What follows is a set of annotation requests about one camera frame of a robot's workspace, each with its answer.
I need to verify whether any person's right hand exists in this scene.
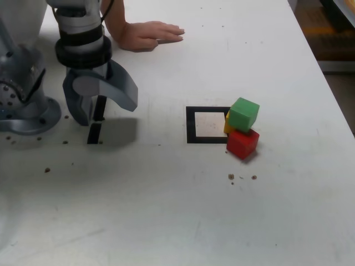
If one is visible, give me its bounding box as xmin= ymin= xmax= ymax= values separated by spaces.
xmin=120 ymin=21 xmax=186 ymax=53

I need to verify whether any brown cardboard box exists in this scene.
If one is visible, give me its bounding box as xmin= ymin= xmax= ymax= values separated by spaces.
xmin=290 ymin=0 xmax=355 ymax=60

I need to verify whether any red cube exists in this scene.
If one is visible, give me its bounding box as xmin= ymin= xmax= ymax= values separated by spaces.
xmin=226 ymin=129 xmax=260 ymax=161

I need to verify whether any grey metal rail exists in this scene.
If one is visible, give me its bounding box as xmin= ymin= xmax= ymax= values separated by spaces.
xmin=317 ymin=59 xmax=355 ymax=73

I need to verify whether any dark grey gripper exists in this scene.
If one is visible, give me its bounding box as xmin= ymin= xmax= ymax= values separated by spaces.
xmin=63 ymin=59 xmax=139 ymax=127

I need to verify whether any yellow cube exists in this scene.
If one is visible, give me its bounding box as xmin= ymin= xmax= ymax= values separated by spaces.
xmin=223 ymin=111 xmax=236 ymax=134

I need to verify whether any green cube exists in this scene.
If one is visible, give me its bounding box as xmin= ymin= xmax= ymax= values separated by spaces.
xmin=229 ymin=96 xmax=261 ymax=133

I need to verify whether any black tape square outline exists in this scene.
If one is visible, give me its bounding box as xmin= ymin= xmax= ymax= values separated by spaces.
xmin=185 ymin=106 xmax=232 ymax=144

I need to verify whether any black tape strip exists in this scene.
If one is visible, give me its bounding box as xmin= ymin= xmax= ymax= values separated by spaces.
xmin=87 ymin=95 xmax=108 ymax=144

